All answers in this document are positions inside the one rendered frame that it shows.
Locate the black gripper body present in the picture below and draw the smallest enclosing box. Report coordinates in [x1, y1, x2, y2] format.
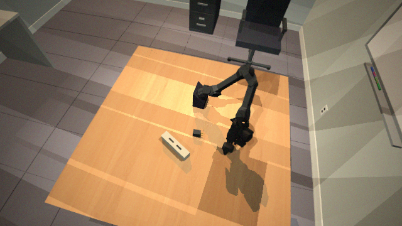
[222, 129, 239, 153]

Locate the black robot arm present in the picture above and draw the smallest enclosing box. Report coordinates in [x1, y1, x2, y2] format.
[196, 65, 258, 148]

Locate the black two-prong plug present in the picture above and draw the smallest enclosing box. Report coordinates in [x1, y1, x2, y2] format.
[193, 129, 203, 137]

